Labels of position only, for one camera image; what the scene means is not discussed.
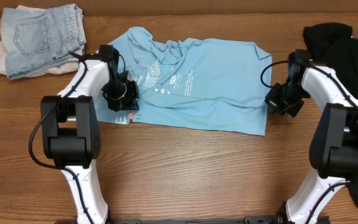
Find light blue printed t-shirt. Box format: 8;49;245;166
96;27;272;136

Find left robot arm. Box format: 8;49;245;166
35;45;139;223

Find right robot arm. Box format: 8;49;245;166
262;49;358;224

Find black garment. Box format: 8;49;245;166
303;23;358;207

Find folded light blue jeans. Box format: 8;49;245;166
0;3;87;80

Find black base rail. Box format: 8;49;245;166
107;215;292;224

